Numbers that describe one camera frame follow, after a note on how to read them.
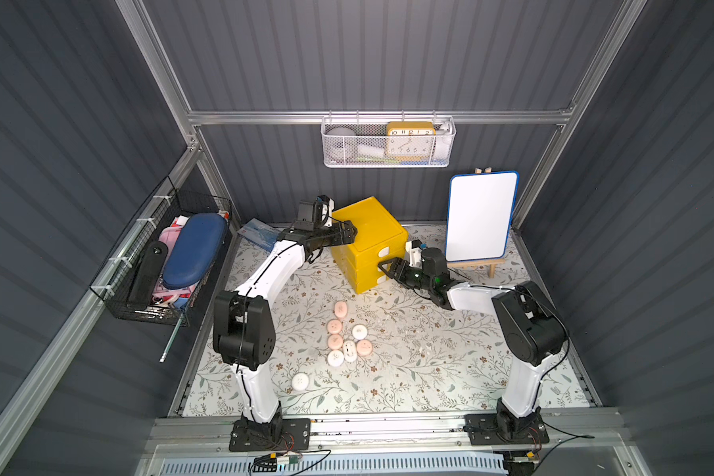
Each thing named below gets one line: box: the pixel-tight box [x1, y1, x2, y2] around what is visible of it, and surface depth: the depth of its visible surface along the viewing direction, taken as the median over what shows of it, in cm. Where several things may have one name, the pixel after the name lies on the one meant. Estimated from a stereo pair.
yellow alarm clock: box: [385, 120, 437, 163], surface depth 91 cm
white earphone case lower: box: [327, 350, 345, 367], surface depth 86 cm
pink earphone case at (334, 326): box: [326, 319, 344, 335], surface depth 93 cm
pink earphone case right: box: [356, 339, 374, 357], surface depth 88 cm
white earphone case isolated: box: [291, 372, 310, 391], surface depth 82 cm
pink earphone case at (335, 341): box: [327, 334, 345, 351], surface depth 90 cm
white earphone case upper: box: [352, 325, 368, 341], surface depth 92 cm
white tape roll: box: [326, 126, 358, 160], surface depth 88 cm
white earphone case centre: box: [343, 340, 357, 362], surface depth 87 cm
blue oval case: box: [162, 213, 229, 290], surface depth 69 cm
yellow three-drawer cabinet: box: [331, 196, 409, 295], surface depth 92 cm
